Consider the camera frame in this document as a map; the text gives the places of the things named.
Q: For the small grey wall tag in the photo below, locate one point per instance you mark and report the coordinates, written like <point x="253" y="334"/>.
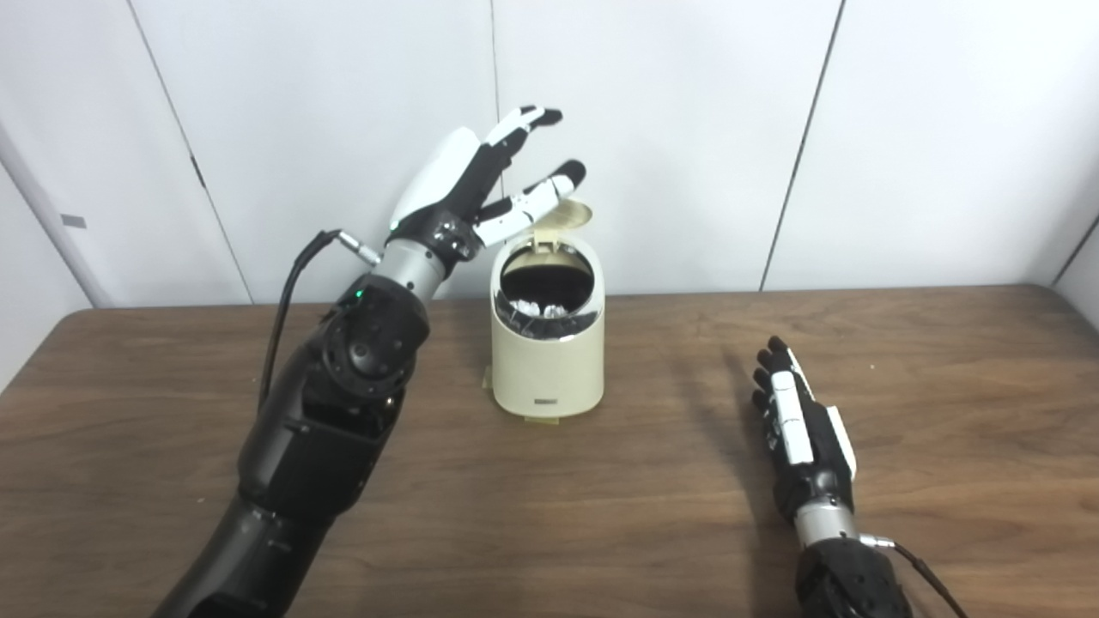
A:
<point x="73" y="221"/>

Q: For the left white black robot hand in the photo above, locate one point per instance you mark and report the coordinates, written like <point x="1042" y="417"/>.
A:
<point x="446" y="189"/>

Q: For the yellow tape under bin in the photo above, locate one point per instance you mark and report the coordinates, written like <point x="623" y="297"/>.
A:
<point x="541" y="420"/>

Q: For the white paper ball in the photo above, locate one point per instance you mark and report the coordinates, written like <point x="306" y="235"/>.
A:
<point x="537" y="307"/>

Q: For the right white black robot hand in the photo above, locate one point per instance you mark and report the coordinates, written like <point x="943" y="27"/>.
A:
<point x="803" y="446"/>

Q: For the cream-colored lidded bin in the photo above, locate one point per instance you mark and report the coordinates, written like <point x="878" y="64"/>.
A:
<point x="549" y="360"/>

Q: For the black wall panel hinge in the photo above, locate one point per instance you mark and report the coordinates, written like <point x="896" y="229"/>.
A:
<point x="198" y="172"/>

